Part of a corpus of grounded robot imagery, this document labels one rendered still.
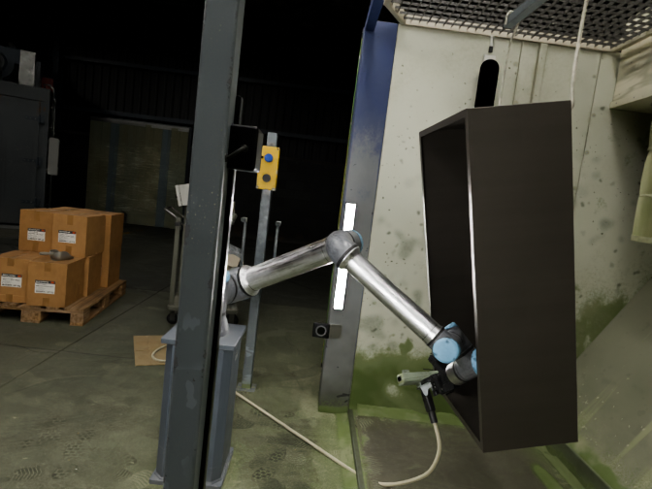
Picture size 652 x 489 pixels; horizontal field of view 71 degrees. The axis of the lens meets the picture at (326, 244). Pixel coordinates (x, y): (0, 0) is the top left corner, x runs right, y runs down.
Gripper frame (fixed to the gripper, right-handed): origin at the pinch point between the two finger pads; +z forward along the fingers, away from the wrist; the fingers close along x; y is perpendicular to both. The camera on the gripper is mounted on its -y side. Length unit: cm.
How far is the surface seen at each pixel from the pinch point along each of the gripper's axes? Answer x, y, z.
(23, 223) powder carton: -175, -229, 241
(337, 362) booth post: 6, -36, 74
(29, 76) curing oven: -237, -821, 587
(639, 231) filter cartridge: 115, -51, -65
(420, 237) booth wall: 39, -86, 7
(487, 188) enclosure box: -19, -41, -81
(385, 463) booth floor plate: 5, 24, 47
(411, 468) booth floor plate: 15, 28, 42
